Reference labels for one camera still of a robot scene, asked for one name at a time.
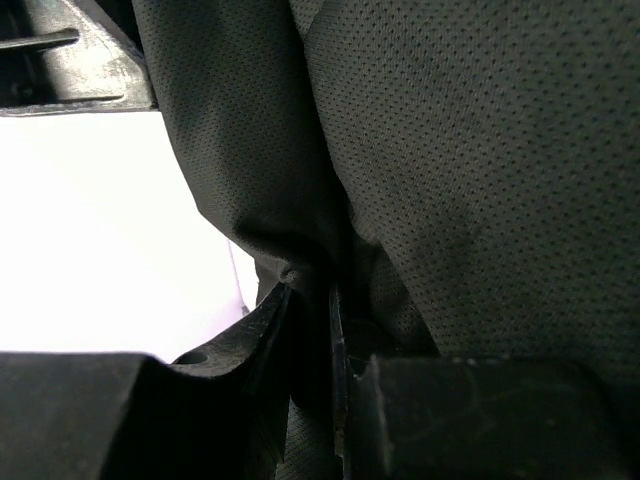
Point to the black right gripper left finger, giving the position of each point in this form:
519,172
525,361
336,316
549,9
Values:
219,412

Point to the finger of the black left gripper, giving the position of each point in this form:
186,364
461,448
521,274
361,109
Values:
72,55

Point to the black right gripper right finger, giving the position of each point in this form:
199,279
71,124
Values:
402,414

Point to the black t shirt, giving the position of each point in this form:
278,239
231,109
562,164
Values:
468,170

